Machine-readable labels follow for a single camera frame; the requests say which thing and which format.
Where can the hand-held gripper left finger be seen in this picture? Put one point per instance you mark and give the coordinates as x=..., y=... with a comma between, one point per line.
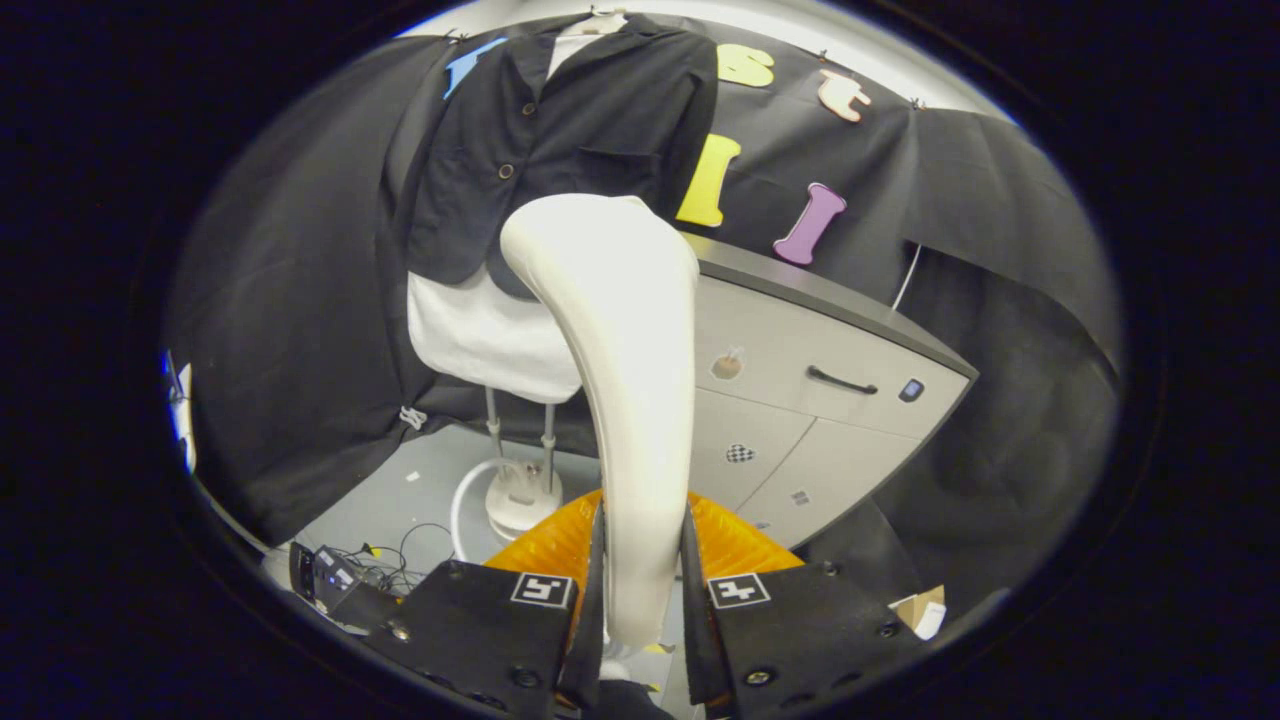
x=470, y=630

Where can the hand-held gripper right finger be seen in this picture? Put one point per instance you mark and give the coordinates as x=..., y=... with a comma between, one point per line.
x=810, y=630

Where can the white garment steamer base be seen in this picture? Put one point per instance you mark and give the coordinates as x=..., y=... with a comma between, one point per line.
x=520, y=510

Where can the white shirt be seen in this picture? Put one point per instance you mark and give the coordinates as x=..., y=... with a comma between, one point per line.
x=480, y=340

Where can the white garment steamer head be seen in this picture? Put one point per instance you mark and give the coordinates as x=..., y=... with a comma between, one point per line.
x=620, y=350

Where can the black suit jacket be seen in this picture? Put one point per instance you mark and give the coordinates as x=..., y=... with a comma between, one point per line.
x=600, y=110

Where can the cardboard piece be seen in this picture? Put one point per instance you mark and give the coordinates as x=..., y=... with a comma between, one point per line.
x=925, y=615

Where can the black electronic device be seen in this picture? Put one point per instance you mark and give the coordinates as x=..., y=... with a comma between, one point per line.
x=330, y=575

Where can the white cloth tie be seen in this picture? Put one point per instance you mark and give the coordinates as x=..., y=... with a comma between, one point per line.
x=412, y=417

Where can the small cabinet display panel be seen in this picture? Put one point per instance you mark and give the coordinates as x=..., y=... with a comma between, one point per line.
x=911, y=390

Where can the grey cabinet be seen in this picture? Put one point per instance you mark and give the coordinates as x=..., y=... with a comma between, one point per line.
x=780, y=340

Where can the white and blue object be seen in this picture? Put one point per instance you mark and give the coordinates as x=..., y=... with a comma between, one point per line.
x=183, y=410

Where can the black backdrop cloth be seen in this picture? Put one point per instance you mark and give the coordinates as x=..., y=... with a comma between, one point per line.
x=280, y=300

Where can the white plastic hanger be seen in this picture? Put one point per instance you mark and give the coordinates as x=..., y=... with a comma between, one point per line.
x=605, y=22

